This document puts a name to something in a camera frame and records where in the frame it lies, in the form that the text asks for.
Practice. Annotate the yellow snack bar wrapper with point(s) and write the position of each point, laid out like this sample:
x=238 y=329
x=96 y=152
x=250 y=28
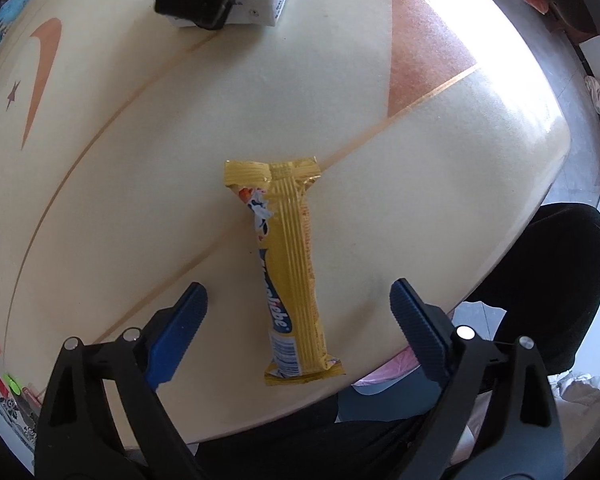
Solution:
x=292 y=270

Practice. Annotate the person's black trousers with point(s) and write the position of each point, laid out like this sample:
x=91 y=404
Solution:
x=555 y=285

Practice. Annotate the cream patterned table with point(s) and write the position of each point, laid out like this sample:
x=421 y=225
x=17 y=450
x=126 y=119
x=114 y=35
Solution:
x=180 y=135

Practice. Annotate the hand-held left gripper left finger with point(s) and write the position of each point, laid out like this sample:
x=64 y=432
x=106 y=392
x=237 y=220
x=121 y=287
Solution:
x=177 y=330

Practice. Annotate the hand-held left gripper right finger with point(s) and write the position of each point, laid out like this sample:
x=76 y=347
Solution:
x=420 y=330

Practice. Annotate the green clip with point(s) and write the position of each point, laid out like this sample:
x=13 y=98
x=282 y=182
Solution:
x=11 y=385

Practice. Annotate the pink trash bag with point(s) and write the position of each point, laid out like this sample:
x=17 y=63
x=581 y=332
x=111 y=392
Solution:
x=385 y=367

